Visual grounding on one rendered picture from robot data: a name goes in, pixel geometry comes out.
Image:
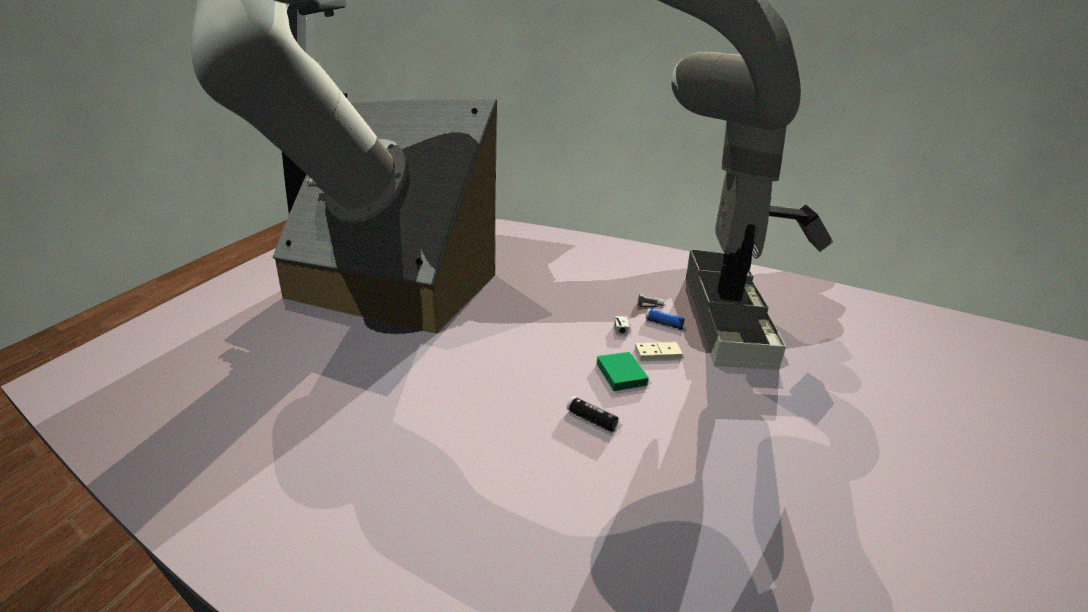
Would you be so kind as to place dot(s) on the beige three-compartment bin rack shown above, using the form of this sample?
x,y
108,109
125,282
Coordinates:
x,y
734,322

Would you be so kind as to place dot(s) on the beige domino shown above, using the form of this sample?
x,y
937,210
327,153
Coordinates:
x,y
658,351

